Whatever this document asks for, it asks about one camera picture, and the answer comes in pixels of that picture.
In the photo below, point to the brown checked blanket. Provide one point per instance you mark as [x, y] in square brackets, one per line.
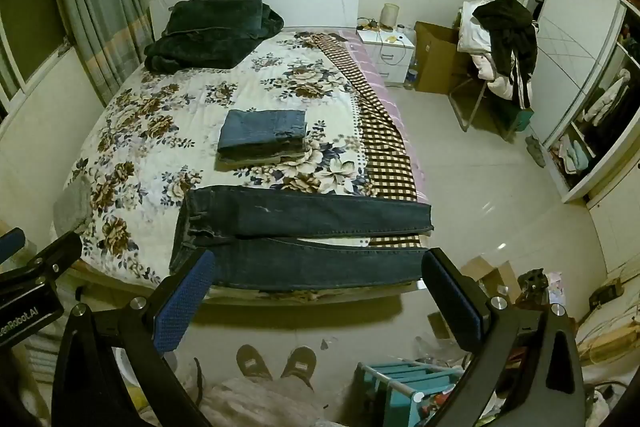
[380, 142]

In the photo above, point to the person's shoe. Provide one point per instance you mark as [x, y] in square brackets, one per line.
[254, 363]
[299, 364]

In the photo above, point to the person's left shoe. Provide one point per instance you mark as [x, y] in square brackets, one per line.
[254, 363]

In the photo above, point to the white headboard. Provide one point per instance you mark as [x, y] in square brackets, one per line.
[310, 2]

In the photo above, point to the white wardrobe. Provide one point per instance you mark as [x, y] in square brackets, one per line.
[575, 57]

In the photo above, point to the small table lamp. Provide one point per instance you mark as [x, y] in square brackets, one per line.
[390, 16]

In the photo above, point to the white nightstand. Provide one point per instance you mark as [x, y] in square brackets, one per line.
[392, 57]

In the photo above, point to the person's right shoe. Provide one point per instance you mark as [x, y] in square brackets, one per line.
[299, 364]

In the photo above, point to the pile of clothes on chair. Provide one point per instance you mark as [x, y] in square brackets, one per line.
[510, 32]

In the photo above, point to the folded blue jeans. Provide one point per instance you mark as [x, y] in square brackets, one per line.
[262, 127]

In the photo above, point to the metal frame chair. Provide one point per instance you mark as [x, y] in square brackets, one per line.
[470, 107]

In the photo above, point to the pink bed sheet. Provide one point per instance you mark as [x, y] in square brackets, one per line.
[387, 97]

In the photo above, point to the person's legs in pink trousers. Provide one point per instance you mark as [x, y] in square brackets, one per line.
[260, 404]

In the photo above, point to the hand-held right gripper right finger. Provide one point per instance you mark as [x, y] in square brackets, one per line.
[457, 302]

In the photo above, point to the brown cardboard box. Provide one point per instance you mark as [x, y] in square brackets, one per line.
[435, 57]

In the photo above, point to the teal storage rack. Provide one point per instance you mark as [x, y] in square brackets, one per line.
[400, 382]

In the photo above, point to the floral blanket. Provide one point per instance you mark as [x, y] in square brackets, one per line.
[165, 117]

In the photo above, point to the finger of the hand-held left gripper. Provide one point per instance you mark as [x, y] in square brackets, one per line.
[55, 257]
[11, 244]

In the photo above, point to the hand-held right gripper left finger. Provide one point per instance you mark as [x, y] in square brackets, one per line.
[182, 307]

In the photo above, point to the pair of grey slippers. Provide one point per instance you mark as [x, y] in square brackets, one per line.
[536, 151]

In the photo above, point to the plastic water bottle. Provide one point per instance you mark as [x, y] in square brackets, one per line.
[412, 77]

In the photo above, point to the dark blue jeans pants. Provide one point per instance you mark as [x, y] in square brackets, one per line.
[300, 217]

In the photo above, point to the dark green fleece blanket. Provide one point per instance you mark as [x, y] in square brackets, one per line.
[210, 32]

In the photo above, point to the small open cardboard box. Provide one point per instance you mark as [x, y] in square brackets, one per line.
[492, 279]

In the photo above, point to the pile of white clothes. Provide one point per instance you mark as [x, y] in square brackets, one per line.
[475, 34]

